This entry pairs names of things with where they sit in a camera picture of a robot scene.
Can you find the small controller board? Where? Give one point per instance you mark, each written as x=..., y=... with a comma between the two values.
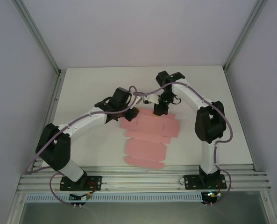
x=211, y=194
x=81, y=197

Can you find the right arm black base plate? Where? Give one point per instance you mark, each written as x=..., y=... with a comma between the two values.
x=192, y=182

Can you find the pink paper box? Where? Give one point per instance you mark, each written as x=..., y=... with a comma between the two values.
x=147, y=140

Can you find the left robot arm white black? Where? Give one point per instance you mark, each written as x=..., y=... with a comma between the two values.
x=82, y=122

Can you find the aluminium frame leg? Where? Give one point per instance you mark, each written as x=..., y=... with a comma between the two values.
x=272, y=207
x=15, y=208

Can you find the aluminium front rail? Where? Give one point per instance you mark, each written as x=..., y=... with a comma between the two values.
x=140, y=180

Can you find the aluminium table side rail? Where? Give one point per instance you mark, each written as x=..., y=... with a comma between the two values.
x=57, y=93
x=239, y=116

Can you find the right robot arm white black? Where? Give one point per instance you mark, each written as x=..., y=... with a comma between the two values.
x=192, y=95

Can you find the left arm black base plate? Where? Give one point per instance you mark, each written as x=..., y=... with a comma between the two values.
x=96, y=182

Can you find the aluminium frame post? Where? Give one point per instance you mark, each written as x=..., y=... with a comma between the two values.
x=37, y=37
x=245, y=35

